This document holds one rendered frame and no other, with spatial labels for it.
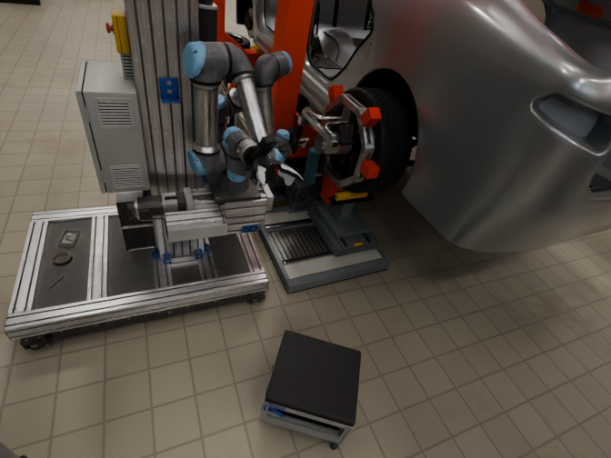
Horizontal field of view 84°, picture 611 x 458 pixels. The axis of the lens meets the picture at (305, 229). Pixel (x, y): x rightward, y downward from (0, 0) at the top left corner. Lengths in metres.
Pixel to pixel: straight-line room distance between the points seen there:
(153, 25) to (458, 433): 2.34
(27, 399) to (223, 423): 0.89
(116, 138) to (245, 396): 1.36
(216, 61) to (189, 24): 0.23
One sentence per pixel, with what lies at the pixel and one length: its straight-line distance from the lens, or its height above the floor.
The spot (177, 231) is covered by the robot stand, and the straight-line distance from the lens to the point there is 1.63.
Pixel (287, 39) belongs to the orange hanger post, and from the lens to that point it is 2.28.
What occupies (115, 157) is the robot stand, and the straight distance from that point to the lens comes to 1.71.
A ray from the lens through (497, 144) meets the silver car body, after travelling 1.71.
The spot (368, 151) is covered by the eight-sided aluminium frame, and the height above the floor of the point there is 0.95.
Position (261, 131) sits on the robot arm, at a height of 1.22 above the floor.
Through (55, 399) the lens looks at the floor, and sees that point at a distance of 2.12.
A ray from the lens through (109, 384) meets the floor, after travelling 2.07.
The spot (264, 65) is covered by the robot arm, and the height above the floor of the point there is 1.31.
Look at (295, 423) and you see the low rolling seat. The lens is 1.78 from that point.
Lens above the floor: 1.82
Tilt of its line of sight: 41 degrees down
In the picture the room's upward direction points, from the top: 14 degrees clockwise
